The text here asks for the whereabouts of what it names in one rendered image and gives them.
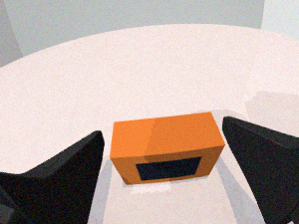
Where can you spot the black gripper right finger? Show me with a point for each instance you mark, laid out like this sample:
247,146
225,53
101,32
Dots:
270,161

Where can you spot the orange block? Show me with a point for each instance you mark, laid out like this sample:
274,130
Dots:
166,149

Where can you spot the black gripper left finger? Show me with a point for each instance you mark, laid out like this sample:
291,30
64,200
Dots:
59,190

